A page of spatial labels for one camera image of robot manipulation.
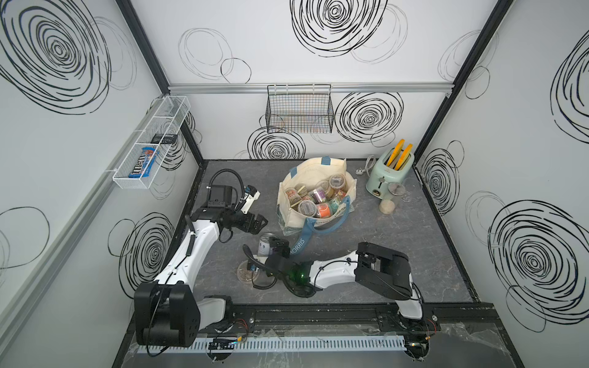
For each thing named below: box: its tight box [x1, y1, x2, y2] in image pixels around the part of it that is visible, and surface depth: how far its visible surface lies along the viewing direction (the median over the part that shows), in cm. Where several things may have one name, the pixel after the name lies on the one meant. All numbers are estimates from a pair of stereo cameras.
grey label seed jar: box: [257, 232, 274, 257], surface depth 83 cm
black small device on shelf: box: [150, 133, 178, 145], surface depth 80 cm
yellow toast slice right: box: [394, 143, 414, 171], surface depth 96 cm
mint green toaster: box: [365, 147, 415, 200], surface depth 99 cm
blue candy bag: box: [128, 147, 160, 178], surface depth 71 cm
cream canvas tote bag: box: [276, 155, 357, 257], surface depth 91 cm
